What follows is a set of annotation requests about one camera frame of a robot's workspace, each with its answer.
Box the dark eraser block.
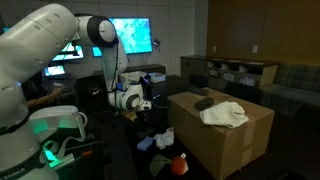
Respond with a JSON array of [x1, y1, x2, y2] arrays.
[[189, 87, 209, 96]]

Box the white plastic bag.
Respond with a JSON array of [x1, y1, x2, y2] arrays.
[[153, 127, 174, 149]]

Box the green plush leaf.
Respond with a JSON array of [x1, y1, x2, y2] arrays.
[[150, 154, 171, 177]]

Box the white cloth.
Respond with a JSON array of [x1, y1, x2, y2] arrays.
[[199, 101, 249, 129]]

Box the red plush ball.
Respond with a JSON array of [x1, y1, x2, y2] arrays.
[[170, 156, 189, 176]]

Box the blue sponge cloth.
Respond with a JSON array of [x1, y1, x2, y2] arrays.
[[137, 136, 154, 151]]

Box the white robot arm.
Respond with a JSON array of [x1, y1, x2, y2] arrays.
[[0, 4, 152, 180]]

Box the cardboard box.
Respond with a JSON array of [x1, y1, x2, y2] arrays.
[[168, 89, 274, 180]]

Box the wooden sideboard cabinet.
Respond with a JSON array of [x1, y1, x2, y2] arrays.
[[180, 55, 280, 89]]

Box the white VR headset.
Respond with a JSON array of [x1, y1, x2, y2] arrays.
[[29, 105, 88, 142]]

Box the seated person operator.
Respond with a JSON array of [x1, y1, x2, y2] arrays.
[[22, 80, 64, 110]]

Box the green plaid sofa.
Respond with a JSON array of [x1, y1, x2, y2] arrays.
[[261, 63, 320, 117]]

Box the wall monitor screen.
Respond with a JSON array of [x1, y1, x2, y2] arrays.
[[53, 43, 84, 61], [110, 17, 152, 55]]

